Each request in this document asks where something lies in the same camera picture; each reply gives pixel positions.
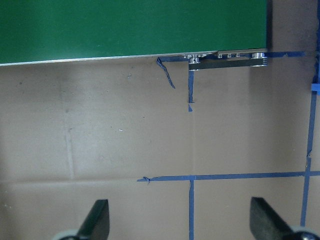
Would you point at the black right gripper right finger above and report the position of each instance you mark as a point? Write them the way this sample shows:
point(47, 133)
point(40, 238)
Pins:
point(266, 224)

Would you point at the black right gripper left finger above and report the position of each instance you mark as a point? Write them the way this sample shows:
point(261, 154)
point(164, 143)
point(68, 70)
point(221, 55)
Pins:
point(96, 225)

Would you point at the green conveyor belt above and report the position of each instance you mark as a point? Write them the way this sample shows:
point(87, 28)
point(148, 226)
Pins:
point(39, 31)

